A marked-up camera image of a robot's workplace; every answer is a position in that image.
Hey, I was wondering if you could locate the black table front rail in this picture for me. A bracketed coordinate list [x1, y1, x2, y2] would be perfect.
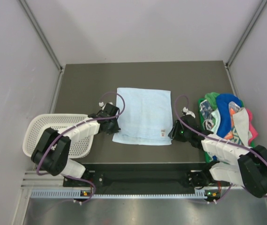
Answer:
[79, 163, 217, 188]

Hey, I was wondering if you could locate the royal blue cloth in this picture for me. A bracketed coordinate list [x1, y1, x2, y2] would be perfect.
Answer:
[216, 93, 242, 138]

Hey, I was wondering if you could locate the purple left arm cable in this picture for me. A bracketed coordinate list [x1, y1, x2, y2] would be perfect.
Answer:
[36, 92, 126, 204]

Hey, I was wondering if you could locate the patterned white blue cloth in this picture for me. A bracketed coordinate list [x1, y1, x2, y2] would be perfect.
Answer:
[200, 100, 215, 130]

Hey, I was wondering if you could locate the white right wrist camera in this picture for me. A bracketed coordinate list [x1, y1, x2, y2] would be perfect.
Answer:
[182, 107, 196, 118]

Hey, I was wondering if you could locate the pink cloth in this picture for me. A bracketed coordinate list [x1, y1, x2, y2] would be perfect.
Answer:
[246, 109, 258, 145]

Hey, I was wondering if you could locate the aluminium frame left post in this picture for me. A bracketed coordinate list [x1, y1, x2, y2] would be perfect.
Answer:
[18, 0, 65, 73]

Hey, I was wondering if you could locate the aluminium frame post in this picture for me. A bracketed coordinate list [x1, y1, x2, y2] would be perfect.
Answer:
[18, 0, 65, 73]
[225, 0, 267, 70]

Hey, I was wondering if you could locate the white perforated plastic basket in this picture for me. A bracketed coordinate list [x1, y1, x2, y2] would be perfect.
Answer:
[22, 113, 94, 159]

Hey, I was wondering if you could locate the green plastic tray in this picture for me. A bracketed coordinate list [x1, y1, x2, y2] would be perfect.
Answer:
[198, 98, 258, 164]

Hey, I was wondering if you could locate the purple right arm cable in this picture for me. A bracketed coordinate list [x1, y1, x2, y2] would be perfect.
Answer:
[174, 95, 267, 204]

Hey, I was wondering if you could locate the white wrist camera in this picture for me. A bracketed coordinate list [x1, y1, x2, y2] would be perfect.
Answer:
[182, 107, 196, 118]
[98, 102, 114, 111]

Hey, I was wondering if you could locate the slotted grey cable duct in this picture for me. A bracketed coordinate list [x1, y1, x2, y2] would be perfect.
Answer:
[30, 187, 221, 199]

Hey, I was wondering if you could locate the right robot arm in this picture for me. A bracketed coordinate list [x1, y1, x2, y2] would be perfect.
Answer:
[168, 114, 267, 198]

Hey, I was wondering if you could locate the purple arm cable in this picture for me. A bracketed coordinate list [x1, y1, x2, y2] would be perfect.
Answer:
[36, 92, 126, 204]
[174, 95, 267, 204]

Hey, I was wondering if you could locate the aluminium frame right post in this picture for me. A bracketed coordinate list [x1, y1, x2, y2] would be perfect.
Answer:
[225, 0, 267, 70]

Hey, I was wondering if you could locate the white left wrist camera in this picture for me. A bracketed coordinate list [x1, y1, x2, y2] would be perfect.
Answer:
[98, 102, 114, 111]

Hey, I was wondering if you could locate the light blue towel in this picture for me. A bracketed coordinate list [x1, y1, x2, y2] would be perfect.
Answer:
[112, 88, 173, 146]

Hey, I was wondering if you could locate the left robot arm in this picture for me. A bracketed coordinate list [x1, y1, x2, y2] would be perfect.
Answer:
[31, 103, 122, 186]

